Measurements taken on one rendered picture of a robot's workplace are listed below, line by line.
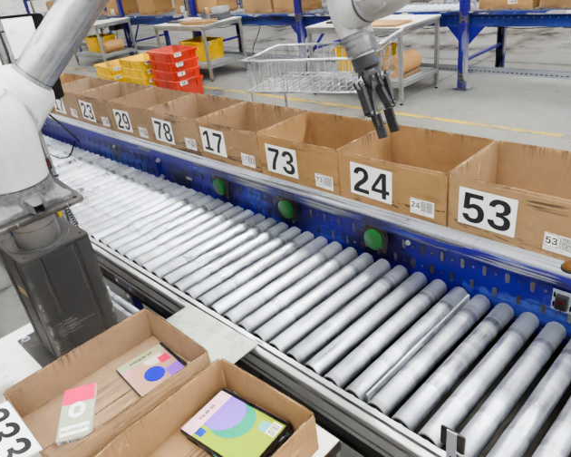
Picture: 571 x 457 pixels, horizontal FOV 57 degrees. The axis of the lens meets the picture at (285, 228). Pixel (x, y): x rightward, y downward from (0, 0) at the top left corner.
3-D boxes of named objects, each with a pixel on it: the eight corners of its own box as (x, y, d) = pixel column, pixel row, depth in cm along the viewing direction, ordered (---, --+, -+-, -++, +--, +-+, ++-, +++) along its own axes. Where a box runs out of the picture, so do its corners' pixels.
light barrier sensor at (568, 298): (547, 313, 129) (550, 291, 126) (550, 309, 130) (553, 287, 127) (568, 320, 126) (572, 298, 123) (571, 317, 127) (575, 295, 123)
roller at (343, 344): (300, 378, 130) (297, 364, 128) (416, 279, 160) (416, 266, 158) (314, 388, 127) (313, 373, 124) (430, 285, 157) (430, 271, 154)
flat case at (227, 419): (247, 478, 98) (246, 472, 98) (180, 433, 110) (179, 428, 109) (291, 428, 107) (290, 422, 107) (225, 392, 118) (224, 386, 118)
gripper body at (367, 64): (362, 55, 151) (372, 86, 153) (343, 62, 146) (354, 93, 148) (382, 46, 145) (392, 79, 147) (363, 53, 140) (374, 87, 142)
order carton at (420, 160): (340, 198, 176) (335, 150, 168) (391, 167, 193) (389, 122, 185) (445, 228, 150) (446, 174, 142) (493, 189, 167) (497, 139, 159)
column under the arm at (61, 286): (57, 384, 132) (7, 277, 117) (18, 343, 149) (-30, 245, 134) (143, 328, 148) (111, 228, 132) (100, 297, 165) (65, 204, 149)
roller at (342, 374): (319, 391, 126) (317, 375, 123) (435, 286, 156) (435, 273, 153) (334, 401, 123) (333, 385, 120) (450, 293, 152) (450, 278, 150)
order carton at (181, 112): (154, 143, 254) (145, 109, 246) (202, 125, 271) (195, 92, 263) (202, 157, 228) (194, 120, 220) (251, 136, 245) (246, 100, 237)
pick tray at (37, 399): (16, 422, 123) (0, 392, 118) (154, 335, 145) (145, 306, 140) (68, 495, 104) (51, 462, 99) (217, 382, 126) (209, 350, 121)
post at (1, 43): (63, 244, 219) (-22, 21, 177) (74, 238, 222) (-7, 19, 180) (76, 252, 211) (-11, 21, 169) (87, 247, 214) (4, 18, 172)
